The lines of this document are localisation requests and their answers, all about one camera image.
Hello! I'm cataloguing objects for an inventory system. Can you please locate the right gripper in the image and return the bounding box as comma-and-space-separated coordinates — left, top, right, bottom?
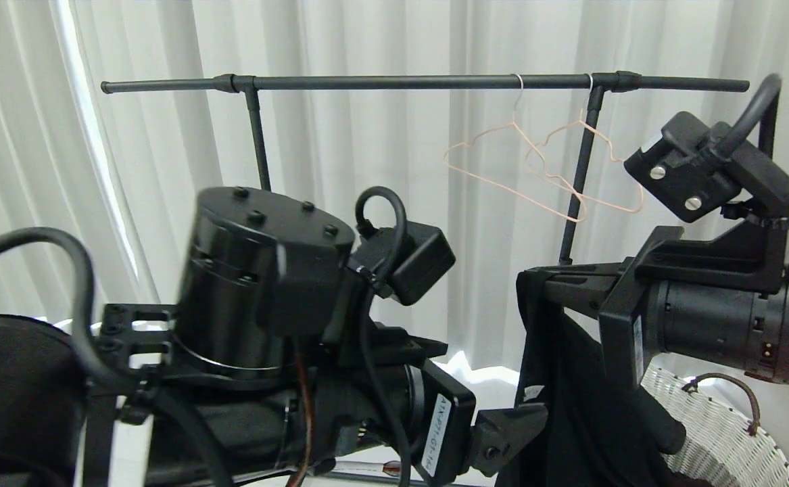
525, 257, 789, 394

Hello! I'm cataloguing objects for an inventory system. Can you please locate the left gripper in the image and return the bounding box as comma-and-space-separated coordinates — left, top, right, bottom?
151, 357, 477, 487

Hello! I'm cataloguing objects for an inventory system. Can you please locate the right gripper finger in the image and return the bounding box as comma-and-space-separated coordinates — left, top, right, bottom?
470, 402, 549, 478

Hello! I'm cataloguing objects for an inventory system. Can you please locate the black garment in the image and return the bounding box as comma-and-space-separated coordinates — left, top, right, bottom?
496, 269, 699, 487

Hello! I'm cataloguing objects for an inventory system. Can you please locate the pink clothes hanger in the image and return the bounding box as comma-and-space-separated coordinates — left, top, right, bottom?
444, 74, 588, 224
526, 76, 645, 214

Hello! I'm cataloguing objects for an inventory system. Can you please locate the white laundry basket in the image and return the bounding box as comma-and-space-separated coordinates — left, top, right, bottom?
641, 367, 789, 487

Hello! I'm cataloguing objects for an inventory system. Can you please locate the black clothes rack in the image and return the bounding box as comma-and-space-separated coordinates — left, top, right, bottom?
101, 70, 750, 487

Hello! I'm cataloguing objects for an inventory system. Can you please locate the black cable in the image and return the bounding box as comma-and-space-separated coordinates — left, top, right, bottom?
0, 186, 412, 487
712, 73, 784, 160

